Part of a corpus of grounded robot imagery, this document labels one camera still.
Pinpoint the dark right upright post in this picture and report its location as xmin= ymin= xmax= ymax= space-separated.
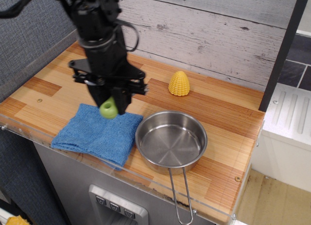
xmin=259 ymin=0 xmax=308 ymax=112

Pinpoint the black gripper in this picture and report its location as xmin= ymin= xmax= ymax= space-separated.
xmin=69 ymin=39 xmax=148 ymax=115

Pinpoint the yellow toy corn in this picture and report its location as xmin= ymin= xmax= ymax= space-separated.
xmin=168 ymin=71 xmax=190 ymax=96

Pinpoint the blue folded cloth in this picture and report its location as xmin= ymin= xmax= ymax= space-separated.
xmin=51 ymin=104 xmax=143 ymax=171

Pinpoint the yellow object at bottom left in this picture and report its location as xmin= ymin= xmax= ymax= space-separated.
xmin=6 ymin=216 xmax=30 ymax=225

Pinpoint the green handled grey spatula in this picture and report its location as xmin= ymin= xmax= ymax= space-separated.
xmin=99 ymin=96 xmax=119 ymax=119

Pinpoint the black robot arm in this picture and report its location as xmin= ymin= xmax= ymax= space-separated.
xmin=57 ymin=0 xmax=148 ymax=115

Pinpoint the white ridged appliance top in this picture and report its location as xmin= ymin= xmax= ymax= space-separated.
xmin=263 ymin=83 xmax=311 ymax=145

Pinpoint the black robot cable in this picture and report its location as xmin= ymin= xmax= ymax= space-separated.
xmin=0 ymin=0 xmax=37 ymax=18

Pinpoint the steel pan with wire handle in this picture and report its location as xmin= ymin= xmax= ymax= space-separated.
xmin=135 ymin=111 xmax=208 ymax=225

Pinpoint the grey control panel with buttons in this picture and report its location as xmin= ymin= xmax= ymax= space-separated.
xmin=88 ymin=184 xmax=149 ymax=225

